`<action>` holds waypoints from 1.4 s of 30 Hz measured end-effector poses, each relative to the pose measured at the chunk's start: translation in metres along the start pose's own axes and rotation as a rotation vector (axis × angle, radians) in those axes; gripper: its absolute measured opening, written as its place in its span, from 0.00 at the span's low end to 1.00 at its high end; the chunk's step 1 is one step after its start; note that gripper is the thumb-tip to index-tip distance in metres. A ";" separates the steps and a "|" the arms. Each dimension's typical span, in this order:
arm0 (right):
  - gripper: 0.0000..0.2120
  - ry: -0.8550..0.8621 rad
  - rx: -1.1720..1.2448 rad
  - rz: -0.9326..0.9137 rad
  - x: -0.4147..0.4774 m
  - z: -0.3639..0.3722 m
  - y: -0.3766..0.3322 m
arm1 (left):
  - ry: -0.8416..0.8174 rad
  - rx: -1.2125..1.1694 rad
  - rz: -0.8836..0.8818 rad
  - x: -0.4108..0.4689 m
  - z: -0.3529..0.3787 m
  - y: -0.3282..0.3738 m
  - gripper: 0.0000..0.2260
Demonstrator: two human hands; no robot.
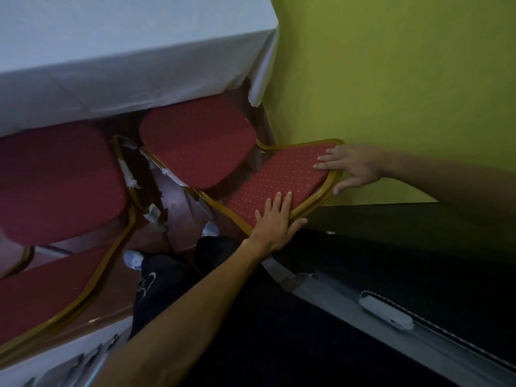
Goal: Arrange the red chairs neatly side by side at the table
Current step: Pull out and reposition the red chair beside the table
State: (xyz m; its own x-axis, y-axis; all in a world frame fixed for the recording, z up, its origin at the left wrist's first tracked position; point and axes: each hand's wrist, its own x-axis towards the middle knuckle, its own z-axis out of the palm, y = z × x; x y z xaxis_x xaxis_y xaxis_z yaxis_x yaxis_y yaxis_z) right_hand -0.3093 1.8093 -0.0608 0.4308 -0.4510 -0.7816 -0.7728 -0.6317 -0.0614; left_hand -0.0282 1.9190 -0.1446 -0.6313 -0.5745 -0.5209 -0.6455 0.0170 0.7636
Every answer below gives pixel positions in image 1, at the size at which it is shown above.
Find person's right hand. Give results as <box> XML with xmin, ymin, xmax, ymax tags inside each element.
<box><xmin>312</xmin><ymin>144</ymin><xmax>390</xmax><ymax>196</ymax></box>

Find black trousers with white logo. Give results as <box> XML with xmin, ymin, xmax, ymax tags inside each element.
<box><xmin>128</xmin><ymin>236</ymin><xmax>267</xmax><ymax>339</ymax></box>

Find white oblong device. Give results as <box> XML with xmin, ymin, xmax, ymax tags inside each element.
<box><xmin>357</xmin><ymin>291</ymin><xmax>415</xmax><ymax>332</ymax></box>

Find table with white tablecloth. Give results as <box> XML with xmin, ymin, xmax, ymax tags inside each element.
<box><xmin>0</xmin><ymin>0</ymin><xmax>280</xmax><ymax>138</ymax></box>

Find person's white left shoe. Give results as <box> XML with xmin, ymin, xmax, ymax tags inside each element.
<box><xmin>123</xmin><ymin>249</ymin><xmax>145</xmax><ymax>271</ymax></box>

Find person's right forearm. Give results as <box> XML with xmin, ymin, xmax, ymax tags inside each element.
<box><xmin>381</xmin><ymin>150</ymin><xmax>516</xmax><ymax>222</ymax></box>

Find red gold-framed chair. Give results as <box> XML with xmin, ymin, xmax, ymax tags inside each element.
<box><xmin>138</xmin><ymin>94</ymin><xmax>346</xmax><ymax>237</ymax></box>
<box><xmin>0</xmin><ymin>120</ymin><xmax>170</xmax><ymax>361</ymax></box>

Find black white braided cable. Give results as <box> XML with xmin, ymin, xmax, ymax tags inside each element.
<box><xmin>361</xmin><ymin>290</ymin><xmax>516</xmax><ymax>374</ymax></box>

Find person's left hand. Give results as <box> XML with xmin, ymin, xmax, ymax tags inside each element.
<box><xmin>246</xmin><ymin>191</ymin><xmax>309</xmax><ymax>254</ymax></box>

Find black shirt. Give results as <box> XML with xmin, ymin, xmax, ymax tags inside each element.
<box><xmin>181</xmin><ymin>269</ymin><xmax>460</xmax><ymax>387</ymax></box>

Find person's left forearm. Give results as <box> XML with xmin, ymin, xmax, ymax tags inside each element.
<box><xmin>90</xmin><ymin>237</ymin><xmax>279</xmax><ymax>387</ymax></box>

